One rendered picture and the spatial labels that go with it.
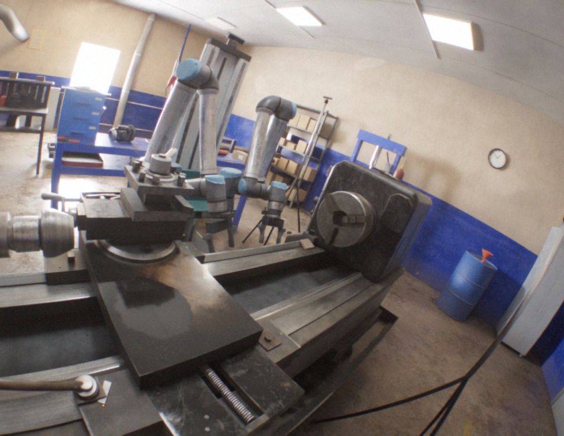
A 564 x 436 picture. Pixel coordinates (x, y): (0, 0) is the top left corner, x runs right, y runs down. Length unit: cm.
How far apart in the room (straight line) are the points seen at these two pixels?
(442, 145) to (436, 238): 153
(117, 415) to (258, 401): 28
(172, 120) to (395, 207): 112
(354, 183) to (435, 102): 371
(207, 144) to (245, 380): 109
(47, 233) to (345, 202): 107
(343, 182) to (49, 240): 129
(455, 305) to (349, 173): 301
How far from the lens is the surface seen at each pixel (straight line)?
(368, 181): 138
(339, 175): 145
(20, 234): 52
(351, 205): 118
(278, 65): 697
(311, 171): 514
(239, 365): 64
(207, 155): 137
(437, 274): 471
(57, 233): 51
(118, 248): 77
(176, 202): 79
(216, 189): 120
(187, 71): 131
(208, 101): 141
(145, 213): 73
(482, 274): 395
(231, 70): 190
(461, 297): 401
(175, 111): 134
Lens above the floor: 136
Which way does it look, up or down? 18 degrees down
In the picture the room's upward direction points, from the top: 21 degrees clockwise
